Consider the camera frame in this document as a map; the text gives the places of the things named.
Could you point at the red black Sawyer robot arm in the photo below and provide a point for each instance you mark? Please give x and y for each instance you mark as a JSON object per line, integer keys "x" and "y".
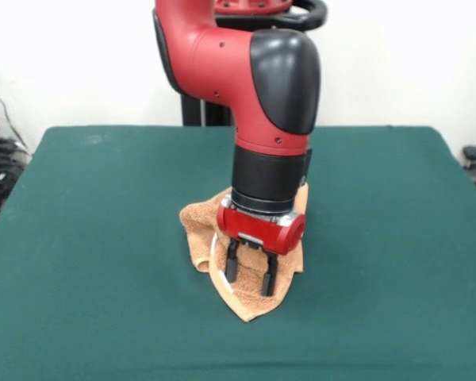
{"x": 222, "y": 59}

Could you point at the tan terry towel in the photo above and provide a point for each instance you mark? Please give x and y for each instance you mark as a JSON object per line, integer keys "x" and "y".
{"x": 246, "y": 305}

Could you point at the red robot base flange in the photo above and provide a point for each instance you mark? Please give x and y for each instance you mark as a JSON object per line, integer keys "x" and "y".
{"x": 254, "y": 5}

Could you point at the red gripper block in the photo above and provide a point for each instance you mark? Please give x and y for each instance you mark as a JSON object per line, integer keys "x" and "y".
{"x": 258, "y": 228}

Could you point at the dark green table cloth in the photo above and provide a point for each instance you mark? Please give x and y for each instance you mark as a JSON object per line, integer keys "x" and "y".
{"x": 103, "y": 317}

